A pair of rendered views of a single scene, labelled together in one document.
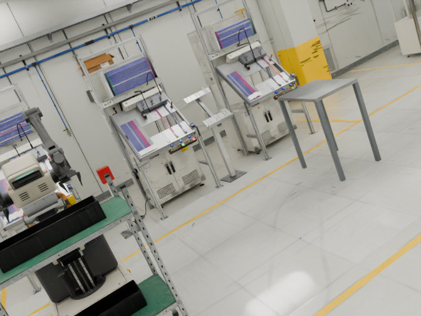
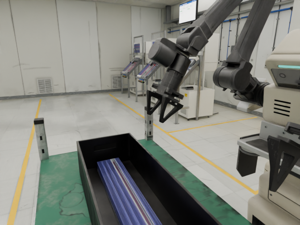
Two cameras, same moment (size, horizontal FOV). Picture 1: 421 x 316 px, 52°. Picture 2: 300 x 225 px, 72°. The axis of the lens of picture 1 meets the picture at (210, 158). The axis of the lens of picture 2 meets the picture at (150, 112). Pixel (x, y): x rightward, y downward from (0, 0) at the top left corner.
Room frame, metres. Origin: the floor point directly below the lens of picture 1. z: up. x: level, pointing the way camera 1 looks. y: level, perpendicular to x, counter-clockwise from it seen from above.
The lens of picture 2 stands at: (2.23, 0.59, 1.31)
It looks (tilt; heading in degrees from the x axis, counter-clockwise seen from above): 16 degrees down; 86
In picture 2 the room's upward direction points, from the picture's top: straight up
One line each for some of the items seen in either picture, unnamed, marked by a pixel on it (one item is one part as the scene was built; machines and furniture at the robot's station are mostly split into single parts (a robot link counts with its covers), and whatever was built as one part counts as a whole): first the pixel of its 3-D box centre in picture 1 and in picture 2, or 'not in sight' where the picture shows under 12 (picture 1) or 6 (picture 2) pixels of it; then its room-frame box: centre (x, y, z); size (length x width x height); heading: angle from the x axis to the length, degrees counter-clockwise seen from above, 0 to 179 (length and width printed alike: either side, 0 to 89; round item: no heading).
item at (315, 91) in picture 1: (327, 127); not in sight; (3.93, -1.15, 0.40); 0.70 x 0.45 x 0.80; 14
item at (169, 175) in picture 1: (164, 170); not in sight; (5.13, 0.59, 0.31); 0.70 x 0.65 x 0.62; 110
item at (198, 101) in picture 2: not in sight; (192, 72); (3.48, 4.99, 0.95); 1.36 x 0.82 x 1.90; 20
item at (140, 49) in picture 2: not in sight; (141, 66); (2.49, 7.71, 0.95); 1.37 x 0.82 x 1.90; 20
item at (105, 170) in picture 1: (117, 200); not in sight; (4.44, 1.10, 0.39); 0.24 x 0.24 x 0.78; 20
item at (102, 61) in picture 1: (104, 57); not in sight; (5.28, 0.69, 1.82); 0.68 x 0.30 x 0.20; 110
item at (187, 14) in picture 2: not in sight; (189, 13); (3.35, 4.94, 2.10); 0.58 x 0.14 x 0.41; 110
